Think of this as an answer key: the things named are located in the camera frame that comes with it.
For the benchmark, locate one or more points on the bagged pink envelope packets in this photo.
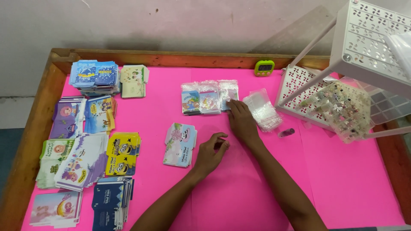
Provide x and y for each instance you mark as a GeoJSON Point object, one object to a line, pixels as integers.
{"type": "Point", "coordinates": [228, 91]}

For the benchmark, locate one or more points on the bagged blue envelope packets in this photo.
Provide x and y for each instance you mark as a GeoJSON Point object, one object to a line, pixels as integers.
{"type": "Point", "coordinates": [190, 101]}

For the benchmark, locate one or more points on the person's right hand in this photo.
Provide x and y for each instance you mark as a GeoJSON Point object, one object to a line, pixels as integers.
{"type": "Point", "coordinates": [244, 123]}

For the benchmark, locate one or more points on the green digital timer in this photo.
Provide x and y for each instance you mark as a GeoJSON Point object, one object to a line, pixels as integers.
{"type": "Point", "coordinates": [264, 68]}

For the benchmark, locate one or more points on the stack of yellow cartoon envelopes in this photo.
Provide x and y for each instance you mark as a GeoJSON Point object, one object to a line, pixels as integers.
{"type": "Point", "coordinates": [123, 154]}

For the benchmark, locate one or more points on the wooden table frame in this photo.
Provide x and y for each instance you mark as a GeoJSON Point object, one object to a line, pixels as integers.
{"type": "Point", "coordinates": [38, 122]}

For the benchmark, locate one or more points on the white plastic rack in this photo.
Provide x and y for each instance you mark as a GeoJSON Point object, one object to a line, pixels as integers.
{"type": "Point", "coordinates": [362, 41]}

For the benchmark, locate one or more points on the clear empty compartment box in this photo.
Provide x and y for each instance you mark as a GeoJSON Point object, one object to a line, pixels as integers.
{"type": "Point", "coordinates": [388, 106]}

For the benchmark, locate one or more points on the stack of navy envelopes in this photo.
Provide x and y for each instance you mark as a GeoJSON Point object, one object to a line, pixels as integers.
{"type": "Point", "coordinates": [109, 202]}

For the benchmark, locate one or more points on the small purple bottle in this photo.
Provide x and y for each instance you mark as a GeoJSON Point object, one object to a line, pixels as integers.
{"type": "Point", "coordinates": [286, 132]}

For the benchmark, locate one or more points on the stack of white purple envelopes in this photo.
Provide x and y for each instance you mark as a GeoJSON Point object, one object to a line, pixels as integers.
{"type": "Point", "coordinates": [84, 160]}

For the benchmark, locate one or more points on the clear bead organizer box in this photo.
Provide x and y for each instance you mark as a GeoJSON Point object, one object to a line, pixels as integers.
{"type": "Point", "coordinates": [343, 112]}

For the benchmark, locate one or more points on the stack of blue shark envelopes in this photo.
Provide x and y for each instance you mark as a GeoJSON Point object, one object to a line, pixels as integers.
{"type": "Point", "coordinates": [94, 75]}

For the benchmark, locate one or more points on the person's left hand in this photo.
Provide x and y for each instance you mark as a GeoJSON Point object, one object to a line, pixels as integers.
{"type": "Point", "coordinates": [207, 157]}

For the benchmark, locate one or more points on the stack of cream envelopes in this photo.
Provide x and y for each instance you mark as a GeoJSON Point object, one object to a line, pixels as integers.
{"type": "Point", "coordinates": [133, 81]}

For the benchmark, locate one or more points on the stack of pastel panda envelopes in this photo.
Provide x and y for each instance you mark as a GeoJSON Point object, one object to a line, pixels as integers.
{"type": "Point", "coordinates": [179, 146]}

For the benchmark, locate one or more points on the bagged pastel envelope packets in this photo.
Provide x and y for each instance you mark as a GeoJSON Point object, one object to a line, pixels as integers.
{"type": "Point", "coordinates": [209, 98]}

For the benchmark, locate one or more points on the pile of clear plastic bags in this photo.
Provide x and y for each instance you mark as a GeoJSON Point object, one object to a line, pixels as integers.
{"type": "Point", "coordinates": [261, 109]}

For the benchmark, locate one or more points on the stack of blue camel envelopes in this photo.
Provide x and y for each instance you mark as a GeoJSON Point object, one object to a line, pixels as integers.
{"type": "Point", "coordinates": [100, 114]}

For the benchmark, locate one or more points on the pink paper sheet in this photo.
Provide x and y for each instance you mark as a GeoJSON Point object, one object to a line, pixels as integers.
{"type": "Point", "coordinates": [346, 179]}
{"type": "Point", "coordinates": [154, 106]}
{"type": "Point", "coordinates": [237, 192]}

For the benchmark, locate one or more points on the stack of green envelopes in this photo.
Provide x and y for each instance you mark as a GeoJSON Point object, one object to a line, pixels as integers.
{"type": "Point", "coordinates": [51, 157]}

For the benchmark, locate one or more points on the clear plastic bag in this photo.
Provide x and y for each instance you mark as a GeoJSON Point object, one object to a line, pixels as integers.
{"type": "Point", "coordinates": [401, 51]}

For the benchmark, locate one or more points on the stack of pink cloud envelopes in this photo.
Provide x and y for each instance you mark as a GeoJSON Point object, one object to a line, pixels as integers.
{"type": "Point", "coordinates": [56, 208]}

